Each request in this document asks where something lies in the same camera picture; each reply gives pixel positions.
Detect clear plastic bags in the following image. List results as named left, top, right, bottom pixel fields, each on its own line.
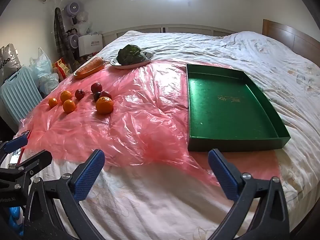
left=75, top=11, right=93, bottom=35

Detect large orange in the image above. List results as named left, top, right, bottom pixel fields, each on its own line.
left=96, top=96, right=114, bottom=115

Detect purple fan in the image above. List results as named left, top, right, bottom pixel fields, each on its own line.
left=65, top=2, right=82, bottom=15
left=68, top=34, right=80, bottom=47

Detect carrot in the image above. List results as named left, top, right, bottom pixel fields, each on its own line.
left=76, top=57, right=104, bottom=76

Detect pale blue plastic bag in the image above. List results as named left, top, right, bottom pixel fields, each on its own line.
left=29, top=47, right=59, bottom=95

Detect pink plastic sheet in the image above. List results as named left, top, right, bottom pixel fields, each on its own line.
left=20, top=60, right=280, bottom=188

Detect plaid scarf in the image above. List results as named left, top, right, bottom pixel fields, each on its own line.
left=54, top=7, right=75, bottom=73

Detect light blue ribbed suitcase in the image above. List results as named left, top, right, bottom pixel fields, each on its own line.
left=0, top=66, right=43, bottom=125

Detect white printed plastic bag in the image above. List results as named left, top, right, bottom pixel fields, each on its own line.
left=0, top=43, right=22, bottom=79

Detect white plate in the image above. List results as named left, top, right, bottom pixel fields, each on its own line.
left=110, top=52, right=154, bottom=70

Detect wooden headboard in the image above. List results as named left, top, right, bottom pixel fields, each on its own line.
left=262, top=19, right=320, bottom=67

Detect green cardboard tray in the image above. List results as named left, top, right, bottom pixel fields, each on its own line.
left=186, top=64, right=291, bottom=153

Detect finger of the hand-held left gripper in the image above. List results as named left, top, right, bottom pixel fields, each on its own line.
left=0, top=134, right=29, bottom=155
left=0, top=149, right=53, bottom=180

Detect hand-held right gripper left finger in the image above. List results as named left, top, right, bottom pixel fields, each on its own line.
left=24, top=149, right=105, bottom=240

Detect orange plate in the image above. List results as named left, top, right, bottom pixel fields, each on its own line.
left=73, top=61, right=107, bottom=80

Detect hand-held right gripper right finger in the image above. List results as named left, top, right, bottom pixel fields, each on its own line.
left=208, top=149, right=290, bottom=240

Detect yellow and red packet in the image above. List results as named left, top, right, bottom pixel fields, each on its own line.
left=52, top=58, right=71, bottom=82

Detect green leafy vegetable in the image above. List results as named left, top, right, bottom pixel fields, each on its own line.
left=117, top=44, right=147, bottom=65

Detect red-edged phone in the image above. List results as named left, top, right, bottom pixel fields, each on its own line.
left=7, top=130, right=32, bottom=169

